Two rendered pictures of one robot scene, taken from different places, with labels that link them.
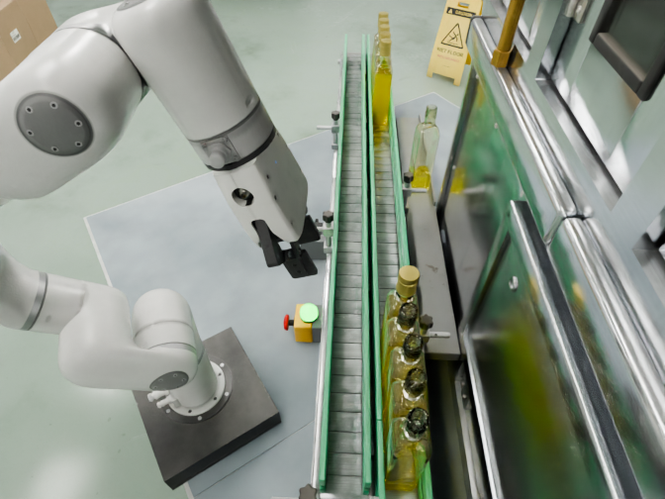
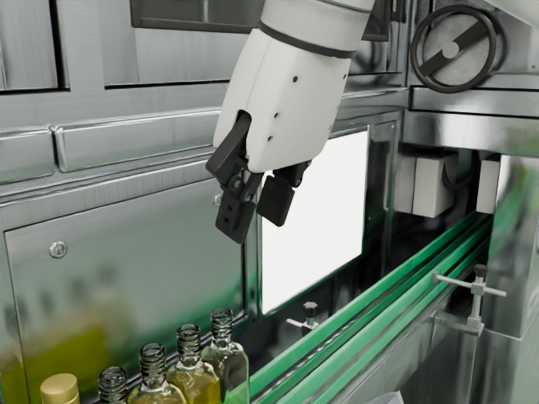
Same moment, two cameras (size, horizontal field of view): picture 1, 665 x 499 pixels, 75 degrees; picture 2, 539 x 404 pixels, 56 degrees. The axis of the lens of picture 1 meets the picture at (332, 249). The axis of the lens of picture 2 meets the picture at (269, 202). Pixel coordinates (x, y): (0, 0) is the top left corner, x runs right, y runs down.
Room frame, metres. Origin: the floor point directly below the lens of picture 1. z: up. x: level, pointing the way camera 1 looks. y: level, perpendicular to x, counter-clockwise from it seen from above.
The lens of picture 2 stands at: (0.68, 0.29, 1.47)
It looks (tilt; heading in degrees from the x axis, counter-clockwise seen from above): 16 degrees down; 215
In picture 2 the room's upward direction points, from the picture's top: straight up
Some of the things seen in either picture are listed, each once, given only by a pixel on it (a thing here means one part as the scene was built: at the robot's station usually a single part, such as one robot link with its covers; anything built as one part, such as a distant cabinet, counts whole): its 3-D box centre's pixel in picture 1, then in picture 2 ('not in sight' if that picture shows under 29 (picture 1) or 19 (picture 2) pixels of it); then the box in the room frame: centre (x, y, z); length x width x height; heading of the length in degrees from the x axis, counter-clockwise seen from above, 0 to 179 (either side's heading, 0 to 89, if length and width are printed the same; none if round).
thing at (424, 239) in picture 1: (418, 215); not in sight; (0.93, -0.25, 0.84); 0.95 x 0.09 x 0.11; 178
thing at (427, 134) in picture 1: (424, 149); not in sight; (1.01, -0.26, 1.01); 0.06 x 0.06 x 0.26; 7
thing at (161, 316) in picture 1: (167, 336); not in sight; (0.40, 0.29, 1.05); 0.13 x 0.10 x 0.16; 20
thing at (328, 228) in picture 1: (319, 232); not in sight; (0.76, 0.03, 0.94); 0.07 x 0.04 x 0.13; 88
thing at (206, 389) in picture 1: (181, 375); not in sight; (0.40, 0.31, 0.89); 0.16 x 0.13 x 0.15; 120
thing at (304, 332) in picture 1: (308, 324); not in sight; (0.59, 0.06, 0.79); 0.07 x 0.07 x 0.07; 88
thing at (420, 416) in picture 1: (416, 424); (221, 328); (0.22, -0.12, 1.12); 0.03 x 0.03 x 0.05
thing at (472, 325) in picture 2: not in sight; (465, 307); (-0.48, 0.04, 0.90); 0.17 x 0.05 x 0.22; 88
